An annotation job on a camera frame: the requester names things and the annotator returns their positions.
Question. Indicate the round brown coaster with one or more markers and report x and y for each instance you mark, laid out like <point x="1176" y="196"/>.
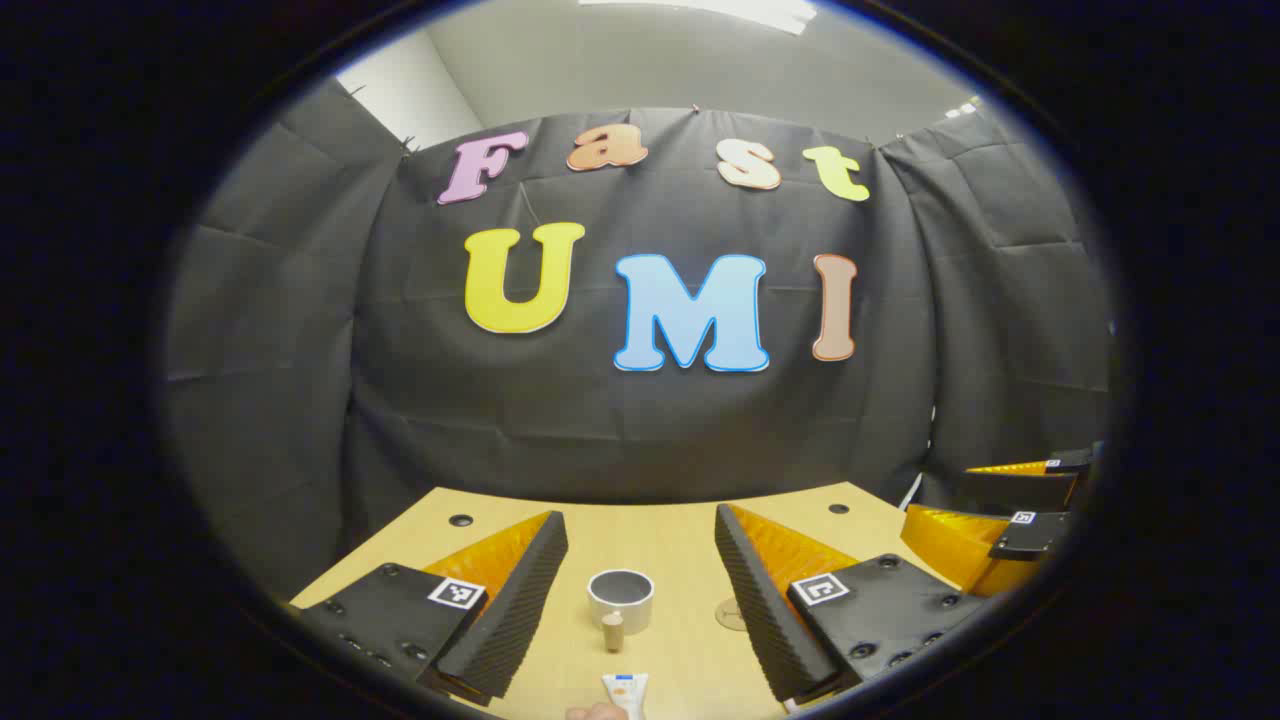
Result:
<point x="730" y="615"/>

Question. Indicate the black backdrop cloth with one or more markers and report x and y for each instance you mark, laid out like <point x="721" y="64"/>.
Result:
<point x="600" y="430"/>

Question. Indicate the ceiling light panel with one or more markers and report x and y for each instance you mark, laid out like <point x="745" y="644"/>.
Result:
<point x="720" y="10"/>

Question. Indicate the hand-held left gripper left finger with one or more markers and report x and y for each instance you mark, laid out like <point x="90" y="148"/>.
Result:
<point x="505" y="610"/>

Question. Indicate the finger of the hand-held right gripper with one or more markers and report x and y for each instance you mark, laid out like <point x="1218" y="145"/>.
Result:
<point x="1030" y="538"/>
<point x="1068" y="461"/>

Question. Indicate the light wooden desktop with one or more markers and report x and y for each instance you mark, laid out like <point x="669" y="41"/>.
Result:
<point x="650" y="540"/>

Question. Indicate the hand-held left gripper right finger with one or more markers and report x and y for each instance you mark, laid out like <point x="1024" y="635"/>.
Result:
<point x="765" y="620"/>

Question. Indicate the white toothpaste tube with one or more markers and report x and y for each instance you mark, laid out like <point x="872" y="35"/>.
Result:
<point x="625" y="690"/>

